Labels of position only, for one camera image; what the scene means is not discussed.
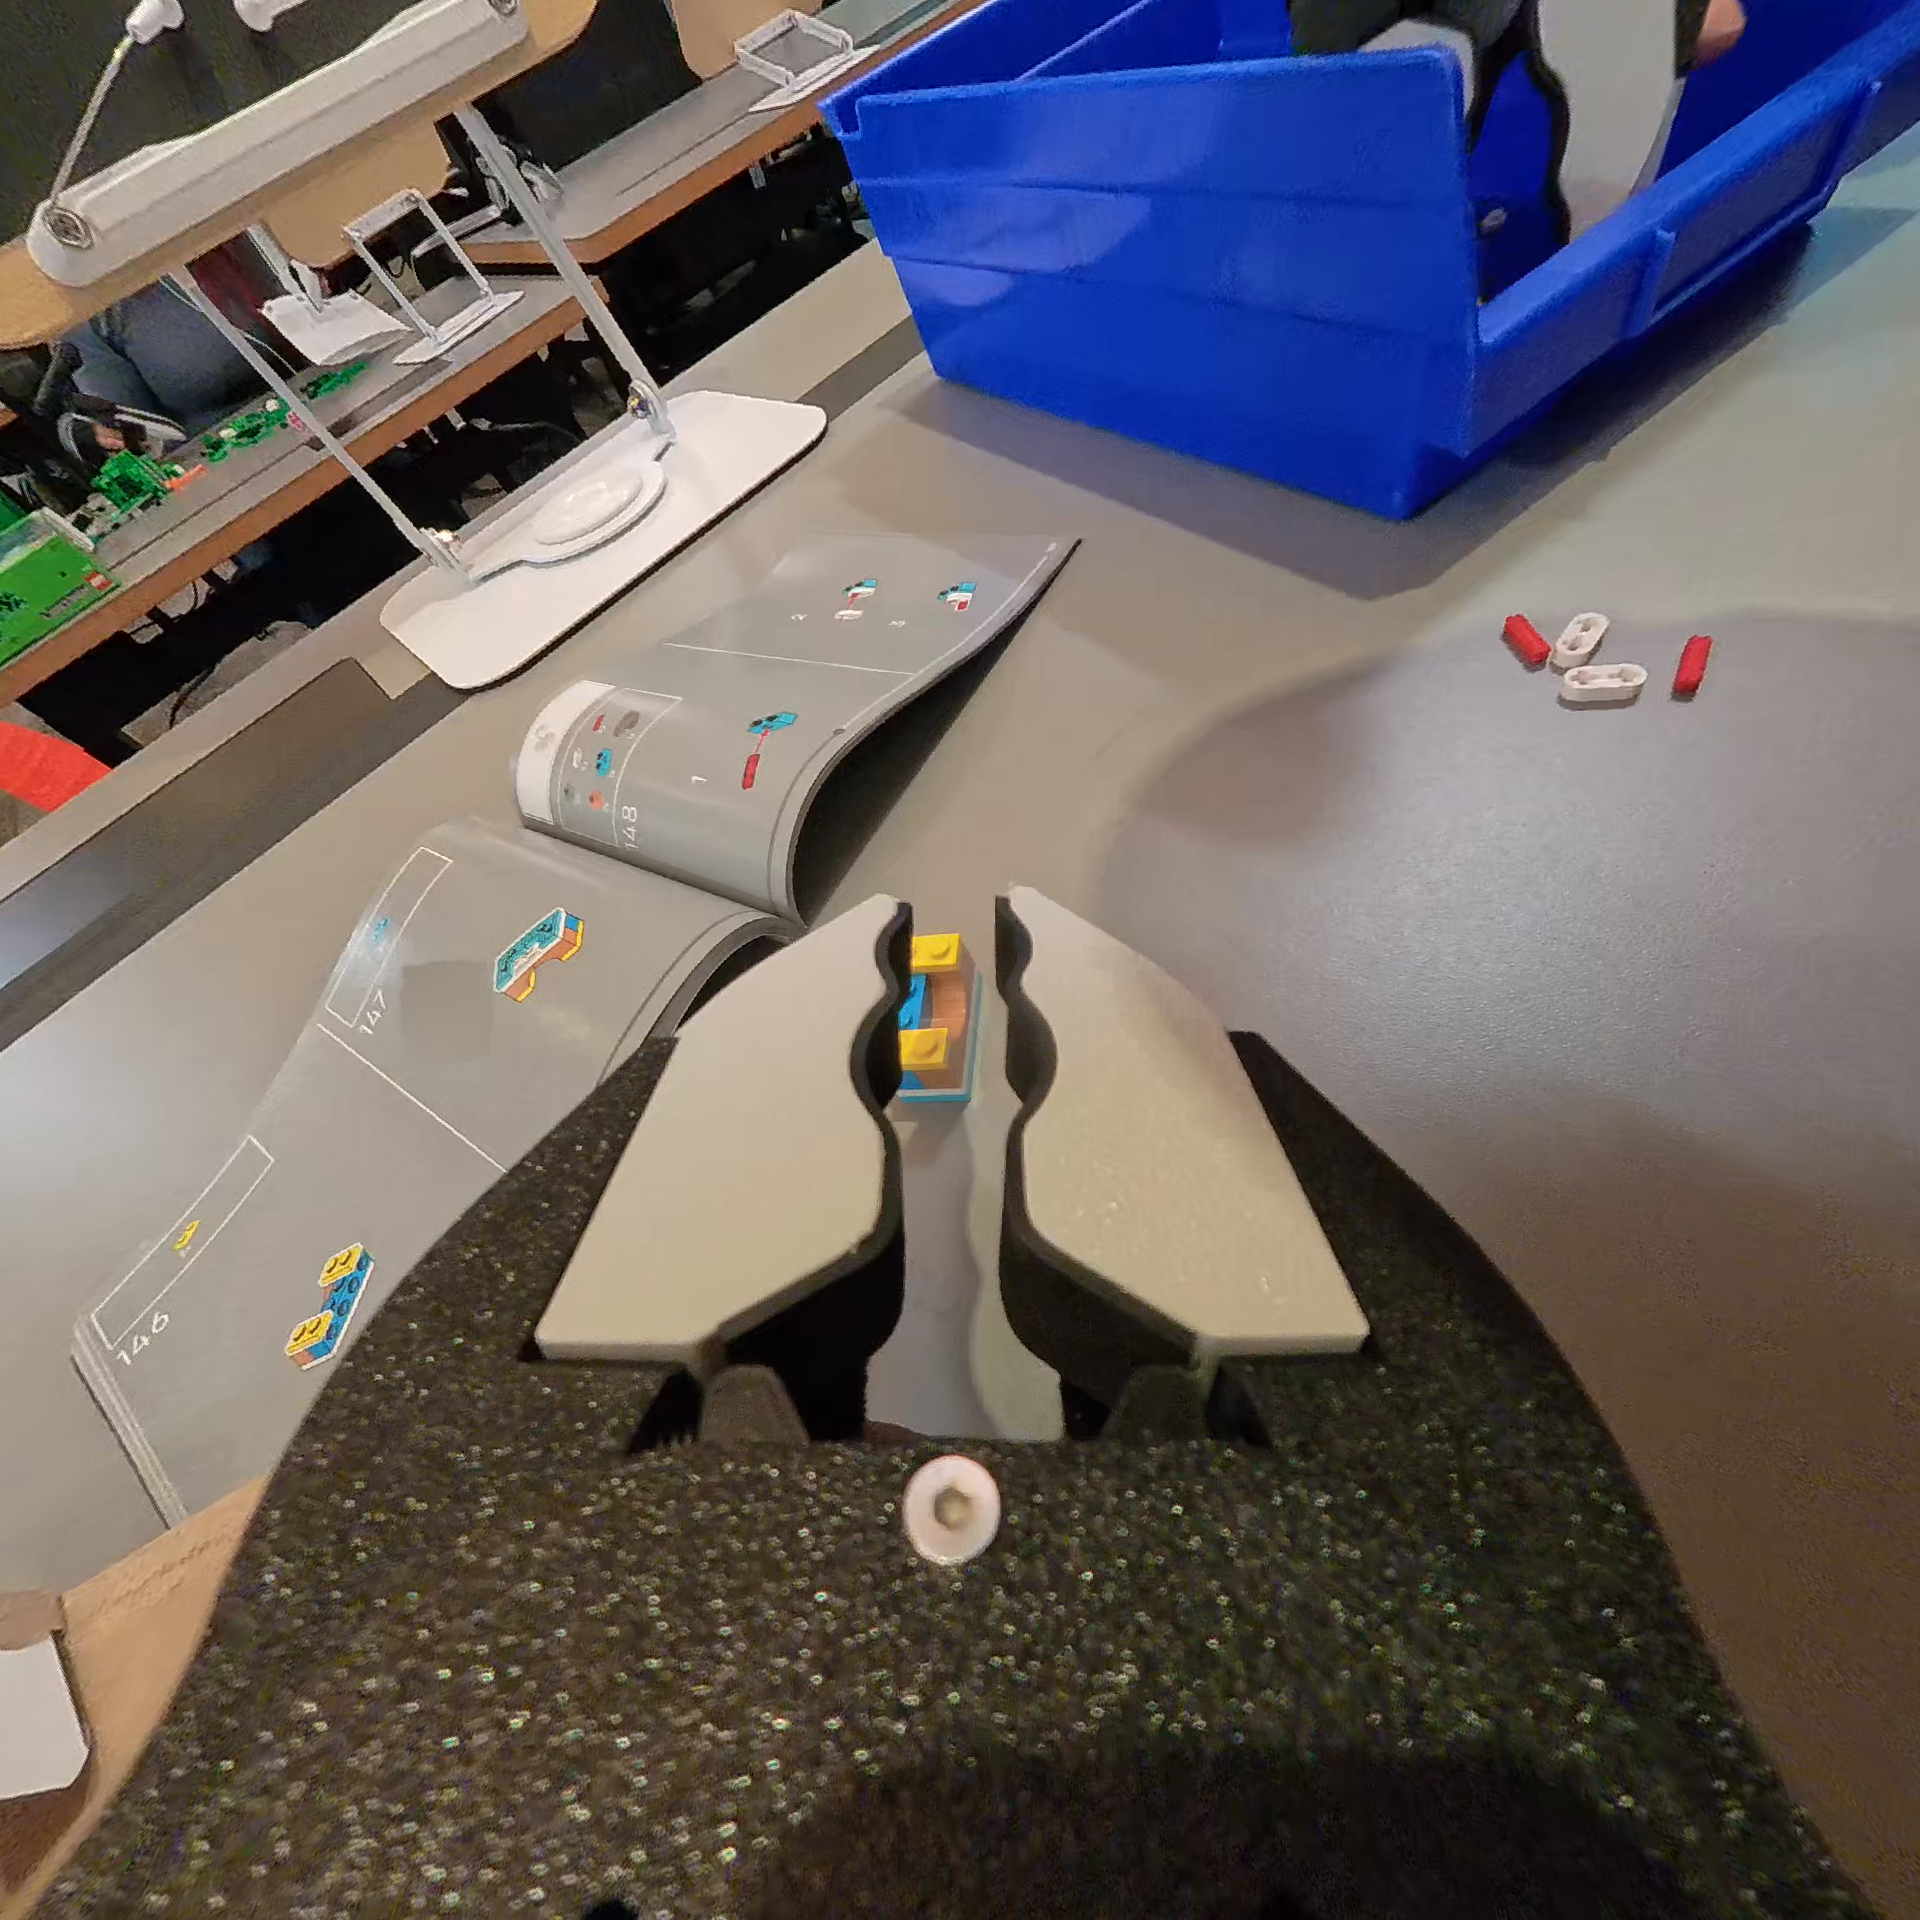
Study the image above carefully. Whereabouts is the white bar lamp head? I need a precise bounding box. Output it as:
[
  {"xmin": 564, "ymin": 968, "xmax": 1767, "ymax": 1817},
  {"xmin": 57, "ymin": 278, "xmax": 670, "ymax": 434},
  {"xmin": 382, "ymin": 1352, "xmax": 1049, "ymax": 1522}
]
[{"xmin": 29, "ymin": 0, "xmax": 539, "ymax": 290}]

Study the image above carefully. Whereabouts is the green brick build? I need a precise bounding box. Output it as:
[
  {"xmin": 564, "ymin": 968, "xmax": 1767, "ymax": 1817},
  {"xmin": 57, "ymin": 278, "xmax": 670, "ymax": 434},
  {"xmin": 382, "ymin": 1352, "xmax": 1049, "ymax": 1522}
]
[
  {"xmin": 206, "ymin": 360, "xmax": 375, "ymax": 459},
  {"xmin": 90, "ymin": 447, "xmax": 206, "ymax": 520}
]

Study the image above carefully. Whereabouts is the small white lamp stand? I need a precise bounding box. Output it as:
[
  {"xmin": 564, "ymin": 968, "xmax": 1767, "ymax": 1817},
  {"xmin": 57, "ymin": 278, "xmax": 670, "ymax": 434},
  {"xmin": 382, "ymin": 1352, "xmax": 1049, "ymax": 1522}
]
[
  {"xmin": 262, "ymin": 290, "xmax": 408, "ymax": 362},
  {"xmin": 732, "ymin": 12, "xmax": 883, "ymax": 109},
  {"xmin": 347, "ymin": 195, "xmax": 516, "ymax": 362}
]

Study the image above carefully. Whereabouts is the dark printed cardboard box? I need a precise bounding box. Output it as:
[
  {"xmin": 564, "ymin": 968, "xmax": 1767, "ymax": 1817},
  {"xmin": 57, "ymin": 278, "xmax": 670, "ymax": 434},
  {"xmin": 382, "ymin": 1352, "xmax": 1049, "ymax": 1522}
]
[{"xmin": 0, "ymin": 1475, "xmax": 276, "ymax": 1920}]

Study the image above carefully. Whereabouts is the grey instruction booklet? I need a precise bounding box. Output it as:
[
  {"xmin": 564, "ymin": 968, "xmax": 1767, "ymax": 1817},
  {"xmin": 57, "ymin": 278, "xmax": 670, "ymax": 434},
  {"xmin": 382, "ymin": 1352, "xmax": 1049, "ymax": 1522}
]
[{"xmin": 71, "ymin": 534, "xmax": 1082, "ymax": 1531}]

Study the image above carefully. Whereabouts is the grey desk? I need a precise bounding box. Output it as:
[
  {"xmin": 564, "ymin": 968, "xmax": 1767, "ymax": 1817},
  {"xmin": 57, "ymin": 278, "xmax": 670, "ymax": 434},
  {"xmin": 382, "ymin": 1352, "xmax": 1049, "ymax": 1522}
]
[{"xmin": 0, "ymin": 138, "xmax": 1920, "ymax": 1920}]

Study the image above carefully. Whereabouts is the wood-edged background table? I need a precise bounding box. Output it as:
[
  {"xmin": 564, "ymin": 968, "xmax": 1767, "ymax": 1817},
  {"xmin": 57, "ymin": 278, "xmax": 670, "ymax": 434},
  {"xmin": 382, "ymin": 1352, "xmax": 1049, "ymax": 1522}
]
[
  {"xmin": 0, "ymin": 263, "xmax": 609, "ymax": 702},
  {"xmin": 449, "ymin": 0, "xmax": 999, "ymax": 274}
]

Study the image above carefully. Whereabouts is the multicolour toy brick assembly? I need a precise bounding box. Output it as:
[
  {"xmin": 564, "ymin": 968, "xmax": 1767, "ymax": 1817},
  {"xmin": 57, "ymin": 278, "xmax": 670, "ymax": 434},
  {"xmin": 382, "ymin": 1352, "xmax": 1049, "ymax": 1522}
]
[{"xmin": 900, "ymin": 932, "xmax": 989, "ymax": 1111}]

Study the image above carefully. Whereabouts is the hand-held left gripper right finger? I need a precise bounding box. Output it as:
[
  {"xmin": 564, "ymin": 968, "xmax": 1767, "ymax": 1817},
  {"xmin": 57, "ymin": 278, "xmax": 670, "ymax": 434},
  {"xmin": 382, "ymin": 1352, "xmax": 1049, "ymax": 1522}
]
[{"xmin": 996, "ymin": 885, "xmax": 1377, "ymax": 1370}]

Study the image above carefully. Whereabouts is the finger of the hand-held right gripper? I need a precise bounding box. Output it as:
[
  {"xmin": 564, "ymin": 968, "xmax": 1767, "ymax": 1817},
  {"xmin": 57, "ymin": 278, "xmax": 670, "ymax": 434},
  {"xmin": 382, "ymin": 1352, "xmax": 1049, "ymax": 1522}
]
[
  {"xmin": 1526, "ymin": 0, "xmax": 1707, "ymax": 250},
  {"xmin": 1460, "ymin": 15, "xmax": 1574, "ymax": 303}
]

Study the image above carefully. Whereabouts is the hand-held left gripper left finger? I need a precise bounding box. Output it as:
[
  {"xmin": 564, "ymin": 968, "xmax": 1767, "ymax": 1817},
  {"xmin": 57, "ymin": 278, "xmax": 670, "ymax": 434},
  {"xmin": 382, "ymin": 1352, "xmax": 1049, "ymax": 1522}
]
[{"xmin": 535, "ymin": 899, "xmax": 914, "ymax": 1370}]

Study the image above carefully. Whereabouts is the red rounded object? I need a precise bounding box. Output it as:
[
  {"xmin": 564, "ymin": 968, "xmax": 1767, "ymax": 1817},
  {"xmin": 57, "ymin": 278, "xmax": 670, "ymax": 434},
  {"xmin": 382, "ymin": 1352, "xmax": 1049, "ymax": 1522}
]
[{"xmin": 0, "ymin": 723, "xmax": 117, "ymax": 826}]

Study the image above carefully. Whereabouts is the blue plastic bin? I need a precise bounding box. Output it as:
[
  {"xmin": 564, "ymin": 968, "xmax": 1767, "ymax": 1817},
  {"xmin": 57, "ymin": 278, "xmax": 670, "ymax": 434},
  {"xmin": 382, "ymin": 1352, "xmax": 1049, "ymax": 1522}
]
[{"xmin": 816, "ymin": 0, "xmax": 1920, "ymax": 520}]

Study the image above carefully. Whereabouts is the green brick baseplate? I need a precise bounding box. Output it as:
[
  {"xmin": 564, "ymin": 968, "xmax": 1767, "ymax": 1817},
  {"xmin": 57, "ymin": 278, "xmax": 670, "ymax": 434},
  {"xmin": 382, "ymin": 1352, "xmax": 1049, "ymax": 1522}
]
[{"xmin": 0, "ymin": 498, "xmax": 117, "ymax": 671}]

